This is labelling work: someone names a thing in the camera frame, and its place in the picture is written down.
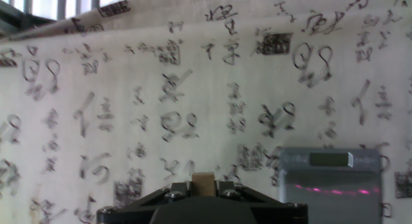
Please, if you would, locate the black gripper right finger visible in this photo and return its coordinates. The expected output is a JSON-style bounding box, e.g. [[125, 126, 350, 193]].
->
[[215, 180, 309, 224]]

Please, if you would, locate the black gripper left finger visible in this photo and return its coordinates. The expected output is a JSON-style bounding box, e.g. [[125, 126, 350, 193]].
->
[[95, 180, 193, 224]]

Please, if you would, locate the small wooden block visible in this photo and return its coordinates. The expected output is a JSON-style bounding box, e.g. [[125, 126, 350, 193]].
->
[[191, 171, 216, 198]]

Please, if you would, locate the silver digital pocket scale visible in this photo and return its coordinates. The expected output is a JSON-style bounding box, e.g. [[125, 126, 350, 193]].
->
[[276, 146, 384, 224]]

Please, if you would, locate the beige calligraphy print cloth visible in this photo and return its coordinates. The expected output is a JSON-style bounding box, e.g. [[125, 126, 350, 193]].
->
[[0, 0, 412, 224]]

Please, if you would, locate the dark grey frame beam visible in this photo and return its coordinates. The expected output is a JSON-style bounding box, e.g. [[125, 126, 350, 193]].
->
[[0, 0, 57, 37]]

